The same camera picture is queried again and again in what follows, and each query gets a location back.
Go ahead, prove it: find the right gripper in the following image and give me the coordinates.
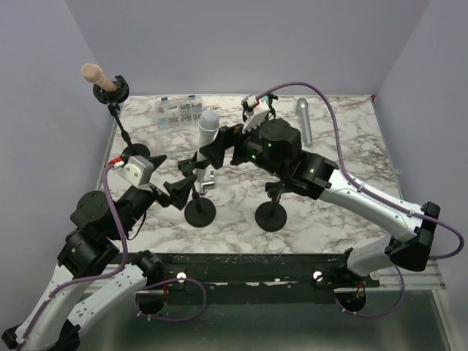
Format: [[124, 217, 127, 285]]
[[199, 115, 285, 180]]

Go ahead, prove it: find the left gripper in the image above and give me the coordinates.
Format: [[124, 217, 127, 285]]
[[111, 156, 197, 240]]

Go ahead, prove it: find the white microphone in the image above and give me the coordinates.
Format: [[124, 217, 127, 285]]
[[196, 110, 219, 162]]

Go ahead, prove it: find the black white-mic stand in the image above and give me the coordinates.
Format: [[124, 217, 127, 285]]
[[177, 153, 217, 228]]

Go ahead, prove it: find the black mic stand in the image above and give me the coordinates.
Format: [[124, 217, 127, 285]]
[[254, 181, 287, 233]]

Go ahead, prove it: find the grey metal microphone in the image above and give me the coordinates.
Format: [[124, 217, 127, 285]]
[[296, 97, 313, 147]]

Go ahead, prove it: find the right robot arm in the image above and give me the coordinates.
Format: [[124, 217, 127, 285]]
[[198, 118, 440, 287]]

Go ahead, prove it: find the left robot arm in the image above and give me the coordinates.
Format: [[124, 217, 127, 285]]
[[1, 155, 197, 350]]

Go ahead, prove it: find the beige microphone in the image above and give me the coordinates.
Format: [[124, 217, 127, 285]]
[[80, 63, 117, 91]]

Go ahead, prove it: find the small chrome metal block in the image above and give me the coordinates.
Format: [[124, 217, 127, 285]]
[[200, 169, 216, 194]]

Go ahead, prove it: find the clear plastic screw box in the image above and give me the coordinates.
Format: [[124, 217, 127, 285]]
[[155, 95, 204, 130]]

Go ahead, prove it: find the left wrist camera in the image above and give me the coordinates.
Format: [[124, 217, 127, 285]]
[[117, 155, 154, 189]]

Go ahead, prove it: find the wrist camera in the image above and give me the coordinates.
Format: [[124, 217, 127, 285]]
[[117, 155, 154, 189], [242, 95, 270, 134]]

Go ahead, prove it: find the black tripod shock mount stand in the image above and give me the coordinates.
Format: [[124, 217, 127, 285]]
[[241, 93, 279, 122]]

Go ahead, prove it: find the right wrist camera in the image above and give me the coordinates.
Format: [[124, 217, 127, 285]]
[[242, 95, 270, 134]]

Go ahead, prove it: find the black tall shock mount stand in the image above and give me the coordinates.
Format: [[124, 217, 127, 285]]
[[93, 75, 150, 161]]

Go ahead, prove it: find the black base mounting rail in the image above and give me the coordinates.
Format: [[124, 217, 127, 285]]
[[127, 252, 380, 306]]

